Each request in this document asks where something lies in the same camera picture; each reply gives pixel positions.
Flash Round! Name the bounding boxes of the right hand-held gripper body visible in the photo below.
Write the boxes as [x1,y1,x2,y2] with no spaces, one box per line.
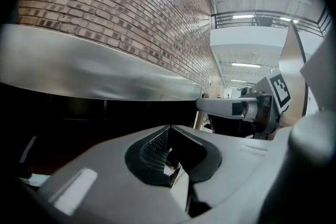
[238,72,292,140]

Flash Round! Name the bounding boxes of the white panel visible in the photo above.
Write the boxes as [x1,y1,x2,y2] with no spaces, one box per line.
[300,34,336,113]

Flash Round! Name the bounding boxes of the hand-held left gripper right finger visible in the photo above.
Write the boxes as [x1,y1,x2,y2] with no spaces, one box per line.
[170,124,292,219]

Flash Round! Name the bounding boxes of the person's right forearm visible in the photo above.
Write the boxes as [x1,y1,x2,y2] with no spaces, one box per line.
[274,112,300,140]

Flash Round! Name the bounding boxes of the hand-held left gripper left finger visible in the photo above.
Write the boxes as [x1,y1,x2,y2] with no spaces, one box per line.
[36,124,192,224]

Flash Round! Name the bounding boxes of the stainless steel shelving cart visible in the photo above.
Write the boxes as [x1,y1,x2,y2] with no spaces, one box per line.
[0,23,208,187]

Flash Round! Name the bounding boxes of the beige panel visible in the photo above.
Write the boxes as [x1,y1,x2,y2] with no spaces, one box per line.
[278,20,310,116]

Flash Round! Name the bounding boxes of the black balcony railing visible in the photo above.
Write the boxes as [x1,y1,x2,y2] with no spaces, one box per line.
[211,9,332,36]

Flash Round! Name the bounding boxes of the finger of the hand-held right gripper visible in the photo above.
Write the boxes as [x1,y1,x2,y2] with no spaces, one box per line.
[195,96,260,120]

